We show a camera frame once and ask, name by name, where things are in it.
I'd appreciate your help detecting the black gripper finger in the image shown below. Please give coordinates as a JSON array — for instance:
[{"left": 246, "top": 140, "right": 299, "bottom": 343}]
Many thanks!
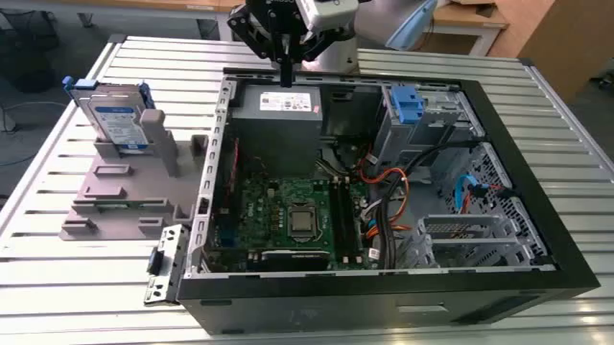
[
  {"left": 227, "top": 6, "right": 288, "bottom": 88},
  {"left": 286, "top": 30, "right": 355, "bottom": 88}
]

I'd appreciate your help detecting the hard disk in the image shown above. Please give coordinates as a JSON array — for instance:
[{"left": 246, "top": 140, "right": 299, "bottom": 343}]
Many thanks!
[{"left": 62, "top": 75, "right": 155, "bottom": 156}]

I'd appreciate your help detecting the blue data wire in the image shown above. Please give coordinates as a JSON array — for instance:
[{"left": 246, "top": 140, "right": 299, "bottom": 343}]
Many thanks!
[{"left": 455, "top": 174, "right": 486, "bottom": 216}]

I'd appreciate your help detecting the red power wire black plug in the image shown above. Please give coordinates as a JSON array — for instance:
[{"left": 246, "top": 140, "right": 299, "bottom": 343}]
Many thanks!
[{"left": 482, "top": 182, "right": 523, "bottom": 203}]

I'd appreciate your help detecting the grey metal disk bay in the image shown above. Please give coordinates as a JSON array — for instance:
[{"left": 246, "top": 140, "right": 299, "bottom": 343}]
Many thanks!
[{"left": 417, "top": 213, "right": 551, "bottom": 269}]

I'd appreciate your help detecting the blue plastic drive latch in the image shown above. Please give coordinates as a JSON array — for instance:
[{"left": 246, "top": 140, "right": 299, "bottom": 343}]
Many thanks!
[{"left": 391, "top": 86, "right": 426, "bottom": 125}]

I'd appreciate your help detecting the grey power supply unit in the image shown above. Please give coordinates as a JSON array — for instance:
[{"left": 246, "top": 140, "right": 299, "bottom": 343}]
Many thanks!
[{"left": 227, "top": 84, "right": 323, "bottom": 179}]

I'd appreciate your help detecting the grey metal drive cage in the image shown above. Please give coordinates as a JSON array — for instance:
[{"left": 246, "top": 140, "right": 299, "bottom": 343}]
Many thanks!
[{"left": 374, "top": 84, "right": 486, "bottom": 170}]

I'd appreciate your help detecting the green motherboard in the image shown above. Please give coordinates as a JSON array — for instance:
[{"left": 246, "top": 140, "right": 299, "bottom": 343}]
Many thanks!
[{"left": 206, "top": 175, "right": 381, "bottom": 272}]

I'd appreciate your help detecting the black CPU socket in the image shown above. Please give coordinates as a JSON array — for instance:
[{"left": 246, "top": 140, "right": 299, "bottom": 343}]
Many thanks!
[{"left": 284, "top": 201, "right": 322, "bottom": 244}]

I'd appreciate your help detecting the grey plastic parts rack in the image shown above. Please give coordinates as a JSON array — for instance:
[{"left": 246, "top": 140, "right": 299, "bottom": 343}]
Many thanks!
[{"left": 56, "top": 109, "right": 212, "bottom": 242}]

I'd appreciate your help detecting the black mesh waste basket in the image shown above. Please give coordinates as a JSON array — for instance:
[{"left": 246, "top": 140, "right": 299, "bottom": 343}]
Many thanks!
[{"left": 0, "top": 9, "right": 62, "bottom": 94}]

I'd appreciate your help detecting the black RAM slot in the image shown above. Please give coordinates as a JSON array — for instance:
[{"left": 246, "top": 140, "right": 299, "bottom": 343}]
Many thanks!
[
  {"left": 329, "top": 178, "right": 350, "bottom": 265},
  {"left": 341, "top": 178, "right": 365, "bottom": 264}
]

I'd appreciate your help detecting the brown wooden cabinet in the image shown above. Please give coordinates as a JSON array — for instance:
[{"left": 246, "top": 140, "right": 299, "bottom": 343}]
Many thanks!
[{"left": 489, "top": 0, "right": 614, "bottom": 105}]

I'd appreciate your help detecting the silver CPU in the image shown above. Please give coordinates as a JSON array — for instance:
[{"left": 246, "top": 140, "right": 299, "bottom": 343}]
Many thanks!
[{"left": 290, "top": 211, "right": 315, "bottom": 231}]

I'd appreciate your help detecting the green RAM stick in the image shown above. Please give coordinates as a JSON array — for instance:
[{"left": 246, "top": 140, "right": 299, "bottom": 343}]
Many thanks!
[{"left": 94, "top": 201, "right": 146, "bottom": 211}]

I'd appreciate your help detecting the black graphics card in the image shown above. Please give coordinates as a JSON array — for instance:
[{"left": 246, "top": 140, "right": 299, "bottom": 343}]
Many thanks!
[{"left": 247, "top": 247, "right": 333, "bottom": 272}]

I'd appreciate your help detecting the blue VGA connector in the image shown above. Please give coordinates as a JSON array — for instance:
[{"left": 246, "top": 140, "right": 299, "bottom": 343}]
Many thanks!
[{"left": 147, "top": 247, "right": 166, "bottom": 276}]

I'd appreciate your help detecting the black open PC case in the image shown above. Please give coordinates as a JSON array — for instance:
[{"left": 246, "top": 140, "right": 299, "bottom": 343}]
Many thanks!
[{"left": 175, "top": 66, "right": 602, "bottom": 335}]

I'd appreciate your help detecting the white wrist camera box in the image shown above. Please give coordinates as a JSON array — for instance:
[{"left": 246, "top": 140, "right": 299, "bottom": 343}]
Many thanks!
[{"left": 295, "top": 0, "right": 361, "bottom": 32}]

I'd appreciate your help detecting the wooden desk white frame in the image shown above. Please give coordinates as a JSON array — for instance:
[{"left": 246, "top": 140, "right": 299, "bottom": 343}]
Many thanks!
[
  {"left": 422, "top": 0, "right": 510, "bottom": 55},
  {"left": 47, "top": 0, "right": 248, "bottom": 41}
]

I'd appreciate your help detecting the orange wire bundle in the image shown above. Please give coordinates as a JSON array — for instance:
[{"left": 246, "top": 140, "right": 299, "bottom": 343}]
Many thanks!
[{"left": 357, "top": 167, "right": 414, "bottom": 238}]

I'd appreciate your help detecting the blue floor cable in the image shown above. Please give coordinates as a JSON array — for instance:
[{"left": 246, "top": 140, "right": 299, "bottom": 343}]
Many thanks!
[{"left": 0, "top": 100, "right": 68, "bottom": 168}]

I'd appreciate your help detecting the black cable bundle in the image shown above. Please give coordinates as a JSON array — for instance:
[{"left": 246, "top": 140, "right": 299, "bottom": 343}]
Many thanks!
[{"left": 377, "top": 142, "right": 481, "bottom": 270}]

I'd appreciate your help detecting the metal expansion slot bracket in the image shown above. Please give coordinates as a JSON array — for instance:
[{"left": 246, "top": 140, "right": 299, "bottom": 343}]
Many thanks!
[{"left": 143, "top": 223, "right": 190, "bottom": 307}]

